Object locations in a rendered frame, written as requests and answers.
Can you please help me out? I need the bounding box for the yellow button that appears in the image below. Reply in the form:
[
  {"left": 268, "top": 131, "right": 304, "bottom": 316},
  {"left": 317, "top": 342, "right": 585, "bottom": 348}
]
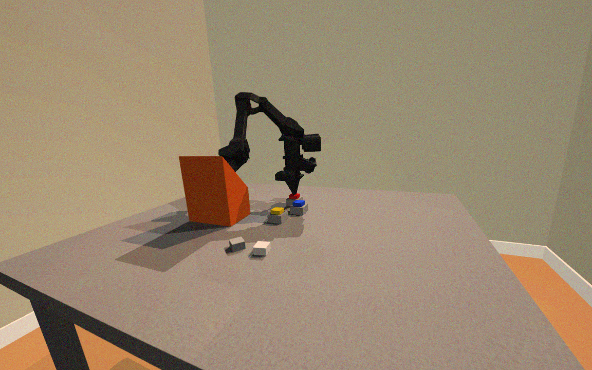
[{"left": 267, "top": 207, "right": 288, "bottom": 224}]

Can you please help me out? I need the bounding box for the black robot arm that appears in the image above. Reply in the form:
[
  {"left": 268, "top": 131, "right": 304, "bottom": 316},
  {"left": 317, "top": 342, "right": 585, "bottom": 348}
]
[{"left": 218, "top": 92, "right": 321, "bottom": 174}]

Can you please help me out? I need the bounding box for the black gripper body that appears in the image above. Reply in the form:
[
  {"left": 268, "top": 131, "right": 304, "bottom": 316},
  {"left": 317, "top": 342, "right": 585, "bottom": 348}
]
[{"left": 275, "top": 153, "right": 302, "bottom": 181}]

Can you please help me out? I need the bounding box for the red button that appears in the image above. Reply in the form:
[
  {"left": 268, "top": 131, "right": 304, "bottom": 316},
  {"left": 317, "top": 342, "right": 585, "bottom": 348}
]
[{"left": 286, "top": 193, "right": 303, "bottom": 206}]

